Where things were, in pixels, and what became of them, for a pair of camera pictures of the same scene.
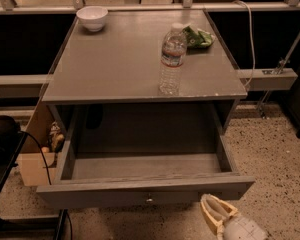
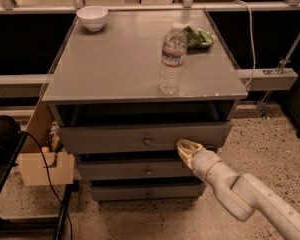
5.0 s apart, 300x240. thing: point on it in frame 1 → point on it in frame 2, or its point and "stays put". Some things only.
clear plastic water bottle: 173,57 stays put
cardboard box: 28,154 stays put
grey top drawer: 93,180 → 141,139
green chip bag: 201,40 stays put
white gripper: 244,229 → 203,163
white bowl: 92,17 stays put
